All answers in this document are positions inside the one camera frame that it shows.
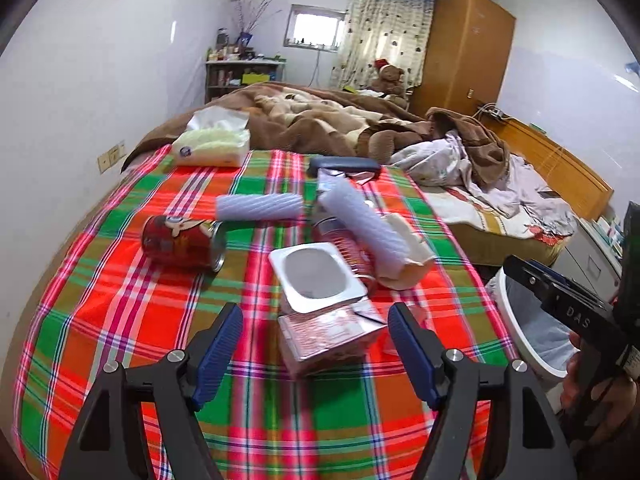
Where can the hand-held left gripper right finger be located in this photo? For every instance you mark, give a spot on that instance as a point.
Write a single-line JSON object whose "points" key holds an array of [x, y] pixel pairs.
{"points": [[412, 355]]}

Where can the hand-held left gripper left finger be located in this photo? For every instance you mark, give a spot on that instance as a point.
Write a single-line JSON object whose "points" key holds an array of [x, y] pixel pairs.
{"points": [[220, 347]]}

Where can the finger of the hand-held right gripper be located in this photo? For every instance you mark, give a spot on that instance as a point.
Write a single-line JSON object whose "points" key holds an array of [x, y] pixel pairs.
{"points": [[525, 277], [550, 272]]}

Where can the white trash bin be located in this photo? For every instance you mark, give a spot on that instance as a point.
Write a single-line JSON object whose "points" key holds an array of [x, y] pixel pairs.
{"points": [[505, 310]]}

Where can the pink milk carton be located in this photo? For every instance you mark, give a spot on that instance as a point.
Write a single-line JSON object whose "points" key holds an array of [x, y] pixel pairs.
{"points": [[320, 340]]}

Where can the red drink can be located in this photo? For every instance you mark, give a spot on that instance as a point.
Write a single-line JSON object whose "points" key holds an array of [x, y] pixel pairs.
{"points": [[350, 256], [180, 242]]}

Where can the white plastic yogurt cup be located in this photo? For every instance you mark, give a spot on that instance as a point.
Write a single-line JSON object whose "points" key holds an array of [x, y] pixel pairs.
{"points": [[312, 270]]}

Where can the lavender ribbed foam roll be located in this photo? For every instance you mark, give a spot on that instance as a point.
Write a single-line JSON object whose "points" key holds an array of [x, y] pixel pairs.
{"points": [[260, 207], [365, 225]]}

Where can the person's right hand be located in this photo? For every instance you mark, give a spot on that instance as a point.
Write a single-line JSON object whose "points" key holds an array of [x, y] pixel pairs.
{"points": [[575, 380]]}

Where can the white bedside cabinet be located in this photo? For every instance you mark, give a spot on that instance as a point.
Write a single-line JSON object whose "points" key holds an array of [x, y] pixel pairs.
{"points": [[585, 255]]}

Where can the clear bin liner bag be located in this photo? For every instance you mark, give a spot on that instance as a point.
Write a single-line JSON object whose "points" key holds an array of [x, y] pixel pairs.
{"points": [[545, 335]]}

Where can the cream printed bed sheet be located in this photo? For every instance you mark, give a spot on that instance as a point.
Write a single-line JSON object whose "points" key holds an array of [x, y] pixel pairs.
{"points": [[475, 220]]}

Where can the white crumpled clothes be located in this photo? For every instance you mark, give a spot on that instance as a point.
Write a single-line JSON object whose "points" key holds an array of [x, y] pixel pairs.
{"points": [[500, 195]]}

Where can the red green plaid cloth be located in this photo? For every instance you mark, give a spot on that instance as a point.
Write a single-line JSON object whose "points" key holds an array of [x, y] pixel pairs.
{"points": [[125, 310]]}

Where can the wooden bed headboard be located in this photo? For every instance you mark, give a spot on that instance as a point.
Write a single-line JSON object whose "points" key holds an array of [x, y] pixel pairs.
{"points": [[550, 160]]}

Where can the soft tissue pack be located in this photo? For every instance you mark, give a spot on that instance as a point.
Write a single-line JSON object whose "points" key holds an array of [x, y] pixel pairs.
{"points": [[210, 147]]}

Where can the dark blue glasses case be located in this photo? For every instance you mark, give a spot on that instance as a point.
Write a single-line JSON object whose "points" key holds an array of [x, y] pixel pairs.
{"points": [[345, 164]]}

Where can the wooden wardrobe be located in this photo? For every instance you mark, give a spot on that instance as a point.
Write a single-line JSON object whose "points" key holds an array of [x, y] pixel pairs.
{"points": [[465, 50]]}

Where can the brown teddy bear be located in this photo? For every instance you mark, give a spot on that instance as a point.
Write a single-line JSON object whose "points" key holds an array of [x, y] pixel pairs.
{"points": [[390, 77]]}

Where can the brown fleece blanket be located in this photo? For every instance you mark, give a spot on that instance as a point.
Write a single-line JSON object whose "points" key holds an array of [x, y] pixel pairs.
{"points": [[310, 120]]}

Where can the white storage shelf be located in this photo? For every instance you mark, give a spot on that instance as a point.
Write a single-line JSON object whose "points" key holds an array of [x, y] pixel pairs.
{"points": [[220, 80]]}

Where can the patterned curtain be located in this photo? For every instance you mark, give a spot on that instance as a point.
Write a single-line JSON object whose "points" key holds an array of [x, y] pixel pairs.
{"points": [[380, 25]]}

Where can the row of bottles on shelf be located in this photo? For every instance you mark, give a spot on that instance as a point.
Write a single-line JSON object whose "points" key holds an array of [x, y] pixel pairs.
{"points": [[225, 52]]}

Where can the small window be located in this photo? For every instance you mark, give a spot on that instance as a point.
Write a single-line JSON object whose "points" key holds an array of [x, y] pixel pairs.
{"points": [[315, 25]]}

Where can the vase with dry branches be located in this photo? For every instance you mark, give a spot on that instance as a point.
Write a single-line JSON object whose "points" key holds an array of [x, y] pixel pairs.
{"points": [[247, 20]]}

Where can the wall socket plate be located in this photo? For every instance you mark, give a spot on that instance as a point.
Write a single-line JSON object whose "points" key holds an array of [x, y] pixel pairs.
{"points": [[111, 157]]}

